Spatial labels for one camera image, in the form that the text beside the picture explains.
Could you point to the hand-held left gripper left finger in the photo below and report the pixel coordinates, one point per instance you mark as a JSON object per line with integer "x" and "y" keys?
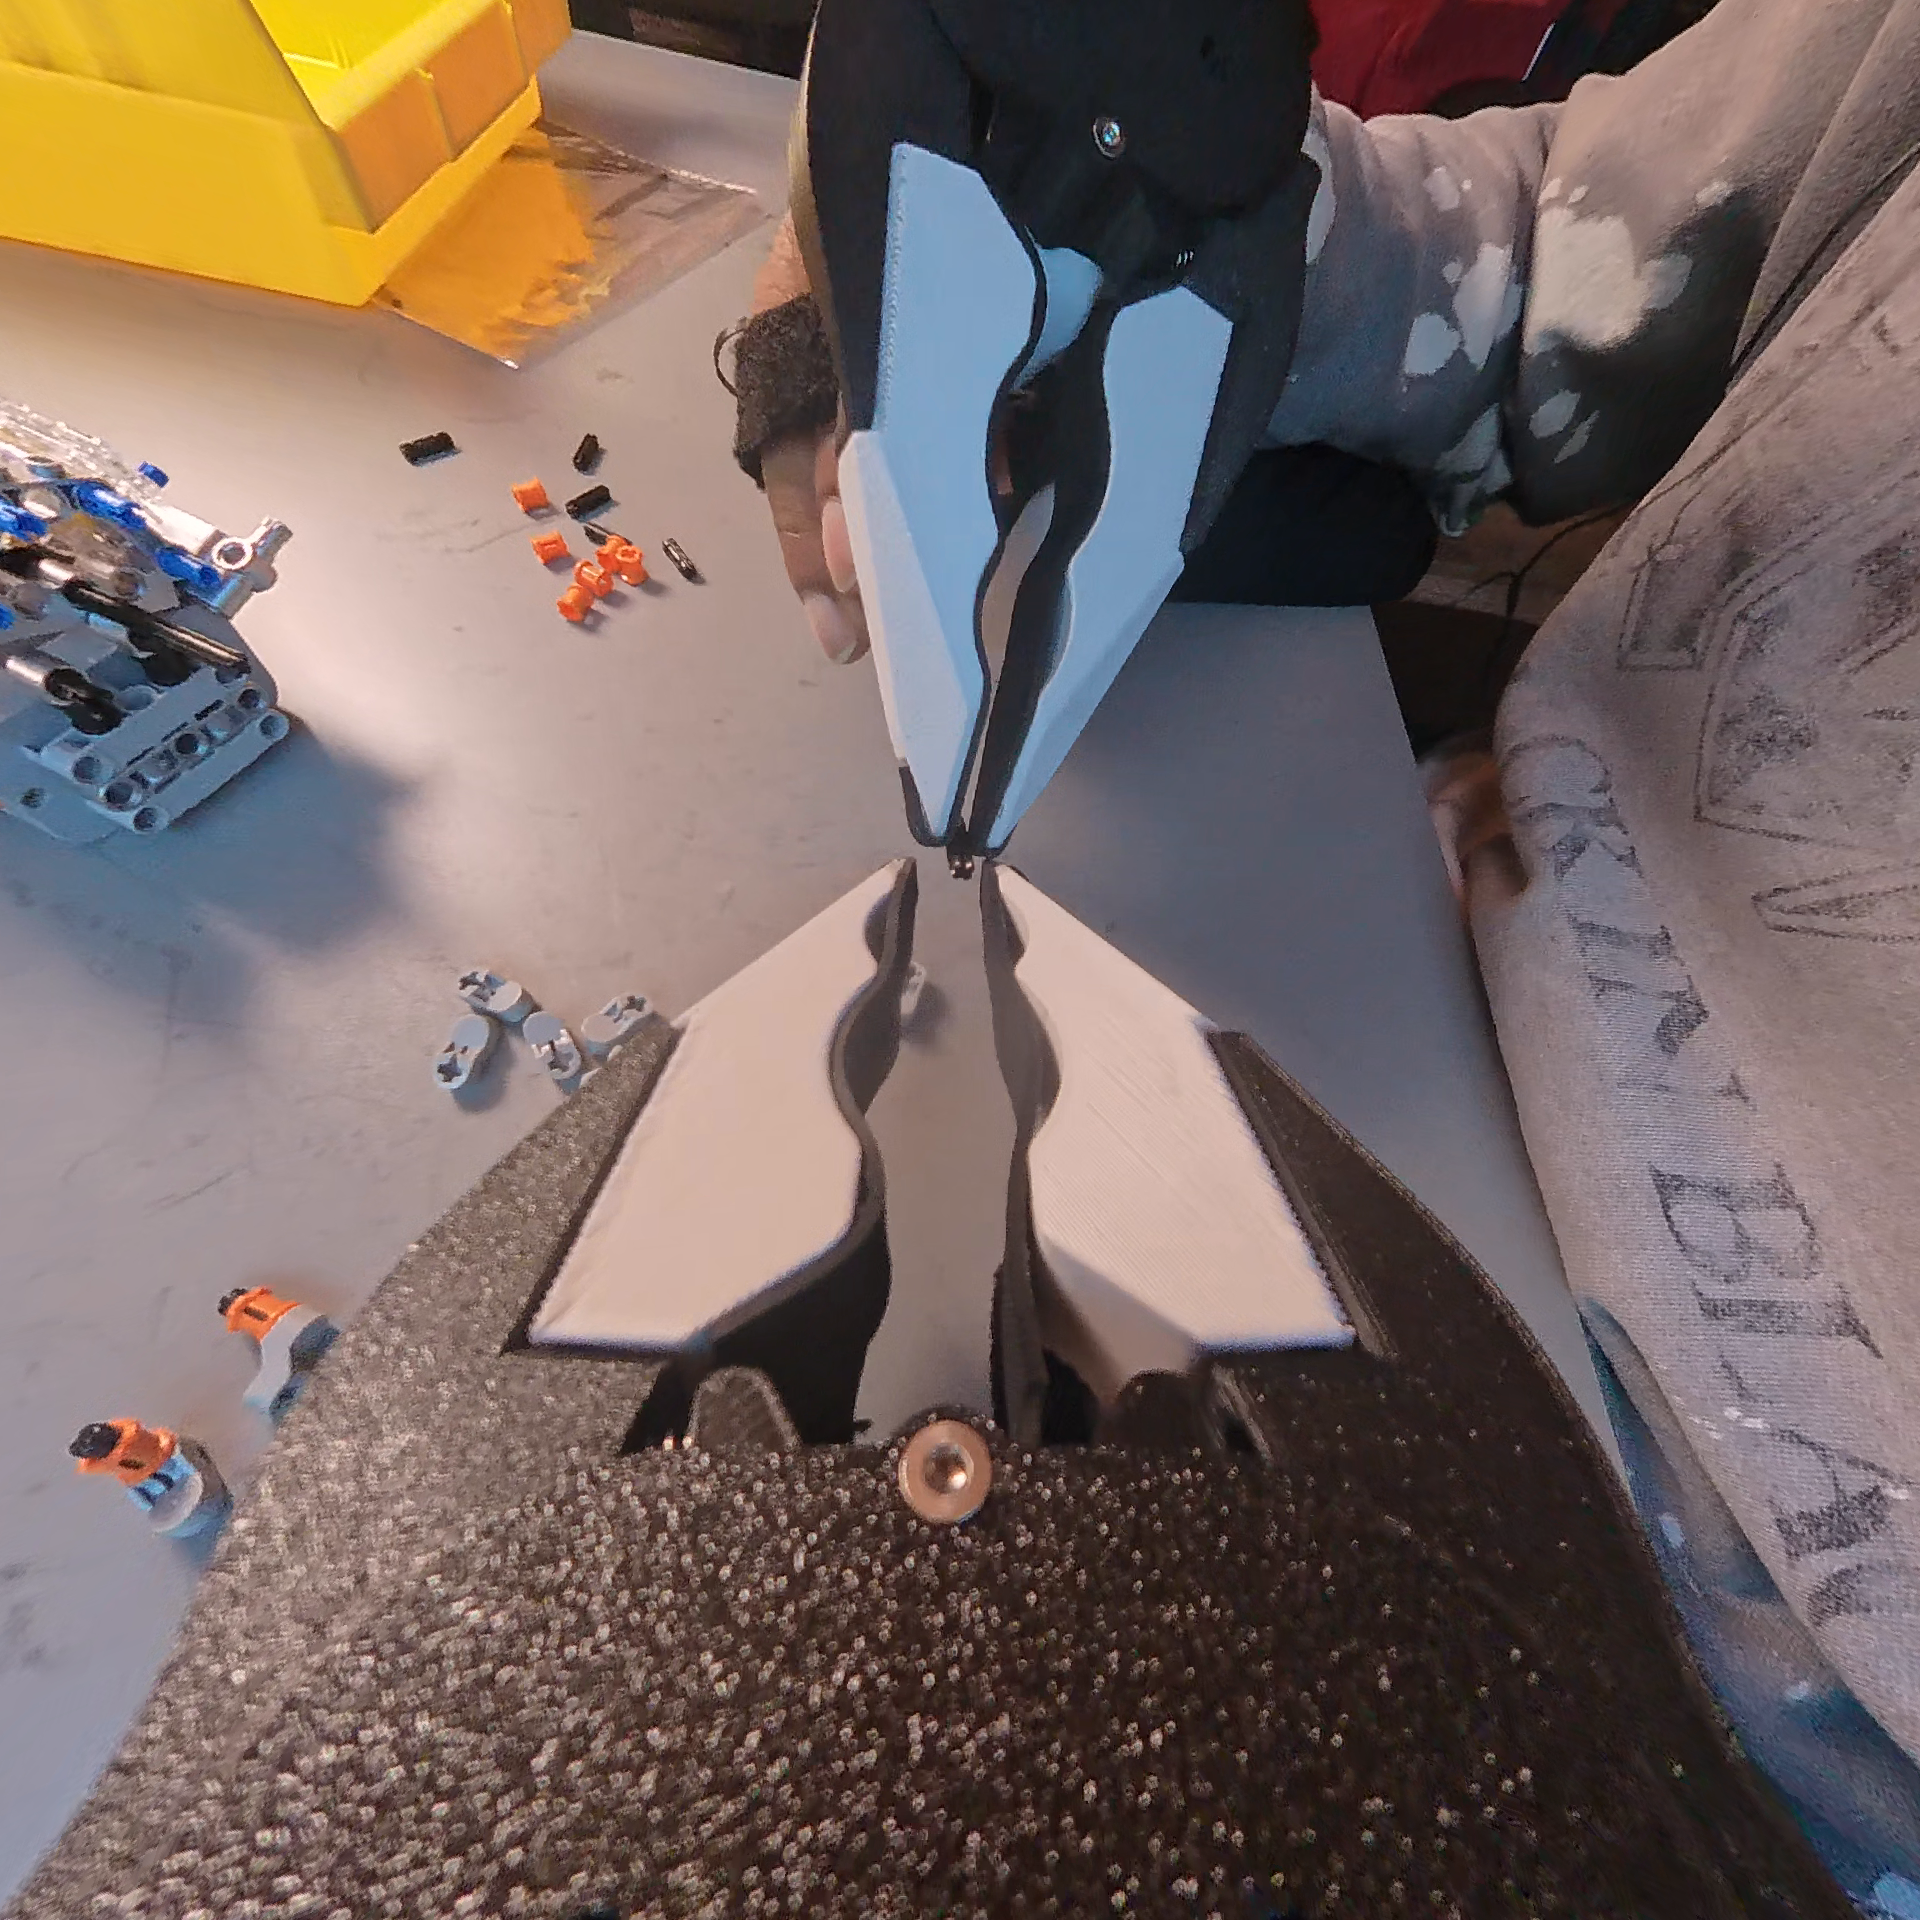
{"x": 735, "y": 1172}

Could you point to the person's right hand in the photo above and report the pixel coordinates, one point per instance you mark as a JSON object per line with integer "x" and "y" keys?
{"x": 821, "y": 556}

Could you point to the assembled grey orange connector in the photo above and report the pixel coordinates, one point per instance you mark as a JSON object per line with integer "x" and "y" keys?
{"x": 269, "y": 1329}

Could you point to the yellow plastic bin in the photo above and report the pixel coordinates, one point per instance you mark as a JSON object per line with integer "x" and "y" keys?
{"x": 180, "y": 165}

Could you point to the red tote bag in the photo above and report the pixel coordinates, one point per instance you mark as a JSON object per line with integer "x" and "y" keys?
{"x": 1424, "y": 53}

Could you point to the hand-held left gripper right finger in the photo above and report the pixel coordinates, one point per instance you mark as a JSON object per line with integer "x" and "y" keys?
{"x": 1170, "y": 1185}

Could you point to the brick engine model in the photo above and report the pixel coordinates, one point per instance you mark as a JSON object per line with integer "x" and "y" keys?
{"x": 148, "y": 750}

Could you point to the clear plastic bag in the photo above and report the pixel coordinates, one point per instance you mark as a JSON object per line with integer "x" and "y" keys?
{"x": 600, "y": 225}

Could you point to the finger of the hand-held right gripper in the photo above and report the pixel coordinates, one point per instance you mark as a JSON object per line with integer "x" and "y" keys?
{"x": 921, "y": 524}
{"x": 1148, "y": 451}

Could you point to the dark cloth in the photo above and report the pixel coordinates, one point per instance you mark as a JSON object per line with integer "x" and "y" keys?
{"x": 1320, "y": 524}

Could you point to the grey brick connector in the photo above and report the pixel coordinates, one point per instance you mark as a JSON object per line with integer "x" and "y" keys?
{"x": 914, "y": 990}
{"x": 195, "y": 1501}

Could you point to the pile of grey connectors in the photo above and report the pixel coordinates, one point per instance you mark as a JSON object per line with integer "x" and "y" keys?
{"x": 464, "y": 1051}

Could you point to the cluster of orange bushes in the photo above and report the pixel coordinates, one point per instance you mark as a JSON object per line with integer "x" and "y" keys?
{"x": 527, "y": 494}

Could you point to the orange brick bush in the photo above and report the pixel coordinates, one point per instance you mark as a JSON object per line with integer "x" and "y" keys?
{"x": 147, "y": 1451}

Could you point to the grey desk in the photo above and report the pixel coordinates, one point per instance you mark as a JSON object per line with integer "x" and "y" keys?
{"x": 1276, "y": 902}

